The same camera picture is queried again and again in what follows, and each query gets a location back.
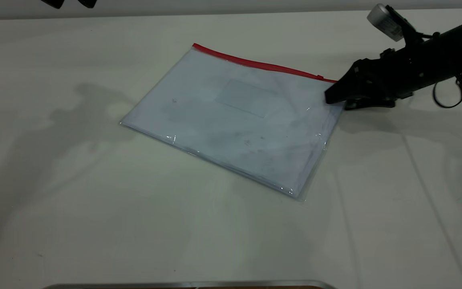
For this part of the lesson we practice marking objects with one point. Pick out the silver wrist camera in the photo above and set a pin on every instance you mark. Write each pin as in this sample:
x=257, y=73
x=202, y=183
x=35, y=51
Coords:
x=384, y=20

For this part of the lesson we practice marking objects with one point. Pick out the silver metal rim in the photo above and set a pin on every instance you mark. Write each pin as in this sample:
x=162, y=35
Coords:
x=191, y=284

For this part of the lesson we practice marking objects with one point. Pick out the clear zip bag red zipper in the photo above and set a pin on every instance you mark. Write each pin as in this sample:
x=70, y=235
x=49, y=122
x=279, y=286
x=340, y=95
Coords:
x=199, y=120

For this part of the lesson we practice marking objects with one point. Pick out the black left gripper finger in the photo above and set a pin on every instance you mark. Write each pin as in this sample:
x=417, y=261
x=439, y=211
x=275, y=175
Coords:
x=88, y=3
x=53, y=3

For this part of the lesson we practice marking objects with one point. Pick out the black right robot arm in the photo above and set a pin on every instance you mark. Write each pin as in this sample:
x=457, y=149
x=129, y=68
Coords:
x=461, y=48

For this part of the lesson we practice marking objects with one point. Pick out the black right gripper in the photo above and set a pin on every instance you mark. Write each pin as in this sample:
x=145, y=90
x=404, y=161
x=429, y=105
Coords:
x=407, y=68

